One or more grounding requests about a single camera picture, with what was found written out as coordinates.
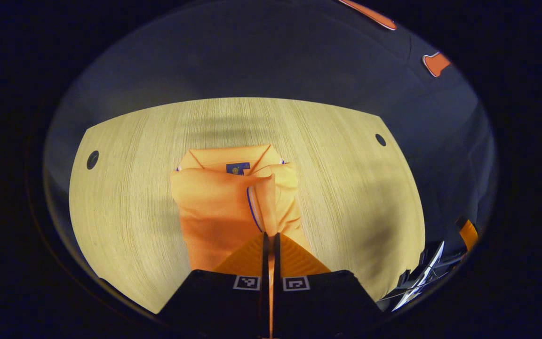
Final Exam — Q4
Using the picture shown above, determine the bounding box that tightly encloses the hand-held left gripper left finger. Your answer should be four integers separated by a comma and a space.
157, 232, 271, 339

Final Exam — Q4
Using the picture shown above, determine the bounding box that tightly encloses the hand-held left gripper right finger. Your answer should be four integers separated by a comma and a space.
272, 232, 385, 339

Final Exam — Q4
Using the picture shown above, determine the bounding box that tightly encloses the orange T-shirt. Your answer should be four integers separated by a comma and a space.
170, 144, 312, 339

